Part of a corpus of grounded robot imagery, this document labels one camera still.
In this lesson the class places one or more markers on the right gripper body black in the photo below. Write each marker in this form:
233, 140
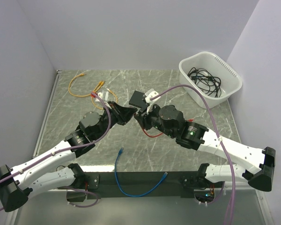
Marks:
152, 118

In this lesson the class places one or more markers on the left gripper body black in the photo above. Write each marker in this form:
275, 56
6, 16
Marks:
115, 114

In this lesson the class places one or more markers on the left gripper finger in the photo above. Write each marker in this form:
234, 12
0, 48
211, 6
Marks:
125, 119
123, 111

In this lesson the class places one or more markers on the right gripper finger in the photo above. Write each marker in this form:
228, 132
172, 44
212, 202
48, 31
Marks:
142, 111
141, 119

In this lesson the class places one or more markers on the black network switch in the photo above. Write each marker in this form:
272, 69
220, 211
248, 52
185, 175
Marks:
137, 99

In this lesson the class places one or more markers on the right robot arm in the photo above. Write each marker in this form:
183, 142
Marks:
254, 166

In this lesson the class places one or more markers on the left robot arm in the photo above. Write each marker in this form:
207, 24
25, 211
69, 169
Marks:
19, 183

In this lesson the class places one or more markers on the white plastic basin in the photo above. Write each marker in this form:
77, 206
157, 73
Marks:
211, 76

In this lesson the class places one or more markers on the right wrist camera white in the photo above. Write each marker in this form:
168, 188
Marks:
148, 95

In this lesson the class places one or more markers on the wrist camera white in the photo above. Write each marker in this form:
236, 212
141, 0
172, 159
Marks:
148, 95
102, 93

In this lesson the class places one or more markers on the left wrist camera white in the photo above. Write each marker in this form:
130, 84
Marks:
102, 93

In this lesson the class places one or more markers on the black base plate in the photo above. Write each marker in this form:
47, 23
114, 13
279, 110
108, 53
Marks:
182, 184

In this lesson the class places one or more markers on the aluminium rail frame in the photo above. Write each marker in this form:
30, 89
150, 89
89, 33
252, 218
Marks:
11, 216

